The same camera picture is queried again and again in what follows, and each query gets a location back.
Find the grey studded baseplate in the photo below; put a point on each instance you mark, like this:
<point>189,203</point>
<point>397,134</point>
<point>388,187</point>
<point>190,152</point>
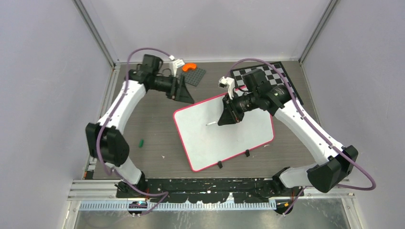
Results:
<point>193,77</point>

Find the black white chessboard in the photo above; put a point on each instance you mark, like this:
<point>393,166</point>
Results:
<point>271,75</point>

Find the aluminium slotted rail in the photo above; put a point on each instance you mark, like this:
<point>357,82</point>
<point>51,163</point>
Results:
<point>128,205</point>

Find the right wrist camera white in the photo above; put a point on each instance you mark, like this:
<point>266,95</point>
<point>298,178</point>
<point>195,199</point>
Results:
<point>229,84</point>

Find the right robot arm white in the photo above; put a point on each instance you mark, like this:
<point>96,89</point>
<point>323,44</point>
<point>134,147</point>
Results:
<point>331,157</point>

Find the orange curved piece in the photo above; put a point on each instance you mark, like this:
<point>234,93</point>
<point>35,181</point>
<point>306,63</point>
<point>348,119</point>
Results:
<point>188,67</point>

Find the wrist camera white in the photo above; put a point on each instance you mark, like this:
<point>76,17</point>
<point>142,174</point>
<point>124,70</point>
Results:
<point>229,84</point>
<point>175,64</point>

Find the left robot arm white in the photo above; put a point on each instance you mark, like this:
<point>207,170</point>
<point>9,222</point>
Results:
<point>105,137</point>

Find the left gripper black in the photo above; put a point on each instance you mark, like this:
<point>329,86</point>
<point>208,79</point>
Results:
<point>179,91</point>

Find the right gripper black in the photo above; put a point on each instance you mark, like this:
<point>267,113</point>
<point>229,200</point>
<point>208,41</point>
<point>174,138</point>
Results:
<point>230,116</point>

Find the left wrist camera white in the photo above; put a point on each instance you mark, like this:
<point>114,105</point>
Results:
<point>175,64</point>

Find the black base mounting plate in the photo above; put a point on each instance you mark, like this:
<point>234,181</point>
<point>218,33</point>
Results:
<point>209,190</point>

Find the whiteboard with pink frame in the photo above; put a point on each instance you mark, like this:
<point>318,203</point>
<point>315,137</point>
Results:
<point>205,145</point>

